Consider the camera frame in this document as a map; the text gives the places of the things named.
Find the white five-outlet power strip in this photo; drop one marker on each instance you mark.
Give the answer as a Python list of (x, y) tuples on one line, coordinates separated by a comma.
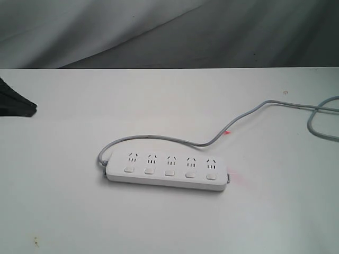
[(178, 169)]

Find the grey backdrop cloth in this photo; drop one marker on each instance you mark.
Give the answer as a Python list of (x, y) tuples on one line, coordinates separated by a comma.
[(169, 34)]

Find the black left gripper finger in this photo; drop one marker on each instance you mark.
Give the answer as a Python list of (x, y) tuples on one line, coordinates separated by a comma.
[(14, 104)]

